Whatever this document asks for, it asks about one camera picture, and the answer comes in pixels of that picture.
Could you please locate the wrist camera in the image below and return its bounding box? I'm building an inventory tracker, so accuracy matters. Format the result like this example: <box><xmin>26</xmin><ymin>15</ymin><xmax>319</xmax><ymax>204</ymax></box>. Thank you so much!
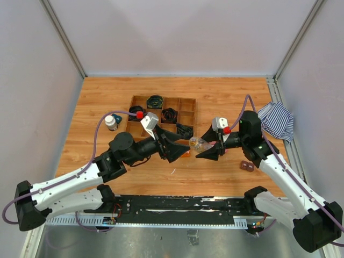
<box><xmin>211</xmin><ymin>117</ymin><xmax>231</xmax><ymax>134</ymax></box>
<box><xmin>140</xmin><ymin>112</ymin><xmax>159</xmax><ymax>140</ymax></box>

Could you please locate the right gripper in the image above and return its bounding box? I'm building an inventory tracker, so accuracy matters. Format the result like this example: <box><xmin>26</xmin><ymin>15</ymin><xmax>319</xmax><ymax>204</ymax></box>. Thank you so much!
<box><xmin>194</xmin><ymin>124</ymin><xmax>248</xmax><ymax>160</ymax></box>

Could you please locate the black red coiled cable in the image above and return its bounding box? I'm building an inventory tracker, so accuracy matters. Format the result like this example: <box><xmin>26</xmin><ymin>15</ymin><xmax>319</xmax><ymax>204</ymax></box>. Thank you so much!
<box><xmin>161</xmin><ymin>107</ymin><xmax>178</xmax><ymax>124</ymax></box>

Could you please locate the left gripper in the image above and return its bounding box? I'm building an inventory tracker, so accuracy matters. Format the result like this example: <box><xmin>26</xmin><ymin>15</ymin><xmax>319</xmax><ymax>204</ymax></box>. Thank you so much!
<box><xmin>125</xmin><ymin>125</ymin><xmax>191</xmax><ymax>166</ymax></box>

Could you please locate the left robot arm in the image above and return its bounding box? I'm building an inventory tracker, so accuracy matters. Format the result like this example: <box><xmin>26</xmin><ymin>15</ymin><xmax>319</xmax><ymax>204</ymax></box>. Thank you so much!
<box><xmin>14</xmin><ymin>126</ymin><xmax>190</xmax><ymax>232</ymax></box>

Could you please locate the pink pill organizer box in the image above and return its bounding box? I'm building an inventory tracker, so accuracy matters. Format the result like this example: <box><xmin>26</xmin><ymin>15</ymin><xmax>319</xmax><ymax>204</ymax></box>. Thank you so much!
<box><xmin>210</xmin><ymin>141</ymin><xmax>228</xmax><ymax>153</ymax></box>

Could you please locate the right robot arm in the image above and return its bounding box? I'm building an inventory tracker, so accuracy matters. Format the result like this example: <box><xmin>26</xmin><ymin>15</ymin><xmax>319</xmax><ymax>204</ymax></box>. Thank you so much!
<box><xmin>197</xmin><ymin>111</ymin><xmax>343</xmax><ymax>253</ymax></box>

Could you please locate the orange pill box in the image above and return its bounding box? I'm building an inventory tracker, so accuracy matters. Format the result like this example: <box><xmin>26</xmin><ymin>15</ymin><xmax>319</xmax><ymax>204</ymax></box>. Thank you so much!
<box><xmin>181</xmin><ymin>151</ymin><xmax>191</xmax><ymax>158</ymax></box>

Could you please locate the black coiled cable left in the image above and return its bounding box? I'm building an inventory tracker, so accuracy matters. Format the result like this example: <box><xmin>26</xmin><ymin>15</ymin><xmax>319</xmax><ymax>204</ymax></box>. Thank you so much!
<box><xmin>127</xmin><ymin>105</ymin><xmax>146</xmax><ymax>121</ymax></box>

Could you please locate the striped cloth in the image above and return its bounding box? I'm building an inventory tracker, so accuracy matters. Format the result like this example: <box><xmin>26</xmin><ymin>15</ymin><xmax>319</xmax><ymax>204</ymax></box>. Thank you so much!
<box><xmin>257</xmin><ymin>102</ymin><xmax>294</xmax><ymax>144</ymax></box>

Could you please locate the wooden compartment tray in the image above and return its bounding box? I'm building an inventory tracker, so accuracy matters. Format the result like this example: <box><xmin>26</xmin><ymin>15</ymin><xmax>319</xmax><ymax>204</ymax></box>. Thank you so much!
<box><xmin>128</xmin><ymin>95</ymin><xmax>196</xmax><ymax>145</ymax></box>

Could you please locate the brown pill box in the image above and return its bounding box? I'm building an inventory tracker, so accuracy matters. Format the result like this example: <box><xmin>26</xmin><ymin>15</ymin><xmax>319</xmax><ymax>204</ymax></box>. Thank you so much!
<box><xmin>240</xmin><ymin>160</ymin><xmax>255</xmax><ymax>172</ymax></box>

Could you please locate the black green coiled cable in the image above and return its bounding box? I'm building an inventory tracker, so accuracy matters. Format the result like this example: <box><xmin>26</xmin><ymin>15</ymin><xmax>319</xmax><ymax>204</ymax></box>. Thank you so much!
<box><xmin>146</xmin><ymin>94</ymin><xmax>164</xmax><ymax>109</ymax></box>

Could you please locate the black coiled cable right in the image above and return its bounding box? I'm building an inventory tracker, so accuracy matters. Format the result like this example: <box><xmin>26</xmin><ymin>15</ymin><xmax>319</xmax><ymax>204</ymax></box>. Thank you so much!
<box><xmin>176</xmin><ymin>123</ymin><xmax>194</xmax><ymax>140</ymax></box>

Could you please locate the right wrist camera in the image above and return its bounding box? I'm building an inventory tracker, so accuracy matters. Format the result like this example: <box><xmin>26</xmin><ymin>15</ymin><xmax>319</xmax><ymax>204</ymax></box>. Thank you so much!
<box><xmin>211</xmin><ymin>117</ymin><xmax>231</xmax><ymax>134</ymax></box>

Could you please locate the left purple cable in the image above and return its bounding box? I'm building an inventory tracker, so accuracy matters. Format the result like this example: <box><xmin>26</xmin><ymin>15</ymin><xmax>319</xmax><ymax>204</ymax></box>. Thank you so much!
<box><xmin>2</xmin><ymin>110</ymin><xmax>144</xmax><ymax>233</ymax></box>

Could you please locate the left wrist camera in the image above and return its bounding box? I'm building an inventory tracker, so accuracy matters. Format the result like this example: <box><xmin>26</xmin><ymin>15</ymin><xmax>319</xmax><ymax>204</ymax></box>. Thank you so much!
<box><xmin>140</xmin><ymin>112</ymin><xmax>159</xmax><ymax>140</ymax></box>

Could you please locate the white cap pill bottle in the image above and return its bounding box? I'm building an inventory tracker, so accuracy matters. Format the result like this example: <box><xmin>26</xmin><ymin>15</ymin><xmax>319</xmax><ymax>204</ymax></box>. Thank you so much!
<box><xmin>104</xmin><ymin>115</ymin><xmax>118</xmax><ymax>131</ymax></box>

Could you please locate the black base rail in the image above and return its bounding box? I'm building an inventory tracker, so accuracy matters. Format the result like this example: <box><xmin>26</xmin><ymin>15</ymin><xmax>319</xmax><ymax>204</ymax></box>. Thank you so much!
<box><xmin>75</xmin><ymin>194</ymin><xmax>277</xmax><ymax>229</ymax></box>

